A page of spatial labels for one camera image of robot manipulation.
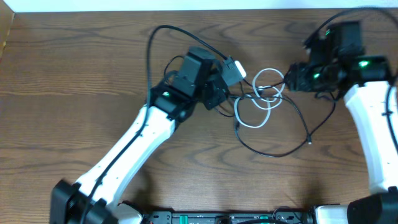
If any white usb cable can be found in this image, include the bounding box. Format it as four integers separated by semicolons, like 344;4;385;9
233;68;286;129

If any long black cable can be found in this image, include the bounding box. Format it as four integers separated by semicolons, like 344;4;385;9
214;77;337;158

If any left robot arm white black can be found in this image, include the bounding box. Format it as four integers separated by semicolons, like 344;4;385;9
49;47;246;223

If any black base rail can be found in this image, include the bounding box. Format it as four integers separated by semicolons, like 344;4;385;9
134;207;316;224

